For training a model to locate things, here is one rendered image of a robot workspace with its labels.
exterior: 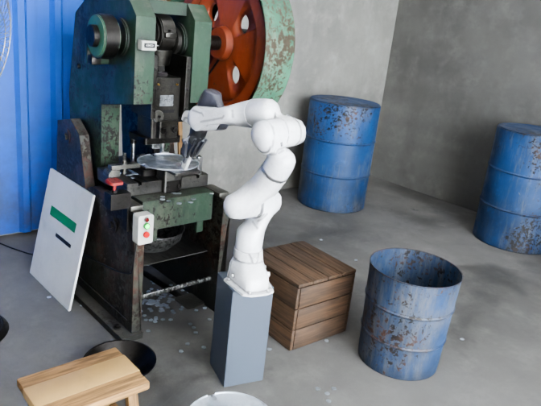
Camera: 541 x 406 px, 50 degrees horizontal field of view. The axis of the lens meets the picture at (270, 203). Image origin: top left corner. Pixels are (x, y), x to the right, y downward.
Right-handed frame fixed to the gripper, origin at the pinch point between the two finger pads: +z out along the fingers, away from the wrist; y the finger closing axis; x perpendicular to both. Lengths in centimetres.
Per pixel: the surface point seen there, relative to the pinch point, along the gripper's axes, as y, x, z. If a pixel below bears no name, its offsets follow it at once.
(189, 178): 11.7, 6.1, 16.4
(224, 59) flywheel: 36, 39, -30
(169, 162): -0.4, 10.2, 8.1
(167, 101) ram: 1.0, 27.3, -14.0
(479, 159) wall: 331, 2, 40
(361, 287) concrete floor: 114, -59, 63
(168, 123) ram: 0.5, 20.7, -6.5
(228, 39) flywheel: 35, 40, -41
